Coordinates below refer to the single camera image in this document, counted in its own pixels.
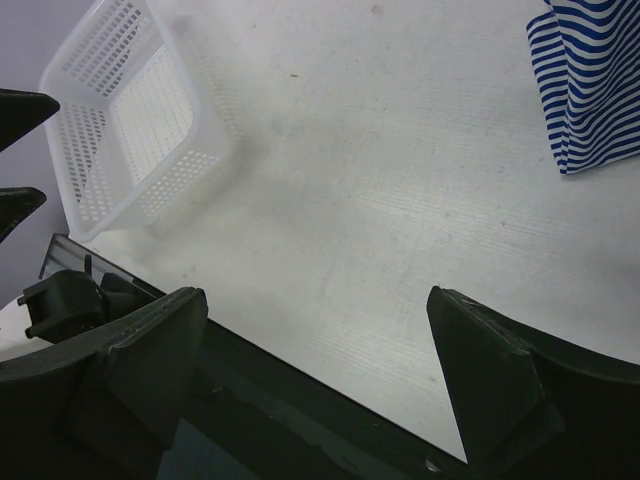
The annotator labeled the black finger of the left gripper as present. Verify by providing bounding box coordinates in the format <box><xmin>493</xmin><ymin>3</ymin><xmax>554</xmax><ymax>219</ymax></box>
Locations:
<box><xmin>0</xmin><ymin>187</ymin><xmax>47</xmax><ymax>242</ymax></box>
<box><xmin>0</xmin><ymin>89</ymin><xmax>60</xmax><ymax>151</ymax></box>

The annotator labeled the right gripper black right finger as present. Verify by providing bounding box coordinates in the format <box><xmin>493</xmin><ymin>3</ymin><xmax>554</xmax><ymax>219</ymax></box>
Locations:
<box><xmin>426</xmin><ymin>287</ymin><xmax>639</xmax><ymax>479</ymax></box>

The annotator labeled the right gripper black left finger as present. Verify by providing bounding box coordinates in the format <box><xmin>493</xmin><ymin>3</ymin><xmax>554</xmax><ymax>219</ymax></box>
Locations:
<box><xmin>1</xmin><ymin>287</ymin><xmax>208</xmax><ymax>479</ymax></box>

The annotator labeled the blue white striped tank top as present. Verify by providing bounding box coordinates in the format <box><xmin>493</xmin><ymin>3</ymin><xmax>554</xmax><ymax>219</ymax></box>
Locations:
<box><xmin>526</xmin><ymin>1</ymin><xmax>639</xmax><ymax>175</ymax></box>

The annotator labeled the left robot arm base joint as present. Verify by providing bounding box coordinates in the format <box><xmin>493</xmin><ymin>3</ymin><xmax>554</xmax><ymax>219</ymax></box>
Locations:
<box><xmin>17</xmin><ymin>255</ymin><xmax>154</xmax><ymax>344</ymax></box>

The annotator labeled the white perforated plastic basket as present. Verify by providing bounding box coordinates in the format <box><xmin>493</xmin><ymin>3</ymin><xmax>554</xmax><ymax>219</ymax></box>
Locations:
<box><xmin>40</xmin><ymin>1</ymin><xmax>235</xmax><ymax>243</ymax></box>

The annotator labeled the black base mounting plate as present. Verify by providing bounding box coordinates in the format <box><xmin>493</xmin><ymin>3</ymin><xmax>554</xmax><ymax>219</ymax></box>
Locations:
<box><xmin>39</xmin><ymin>233</ymin><xmax>640</xmax><ymax>480</ymax></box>

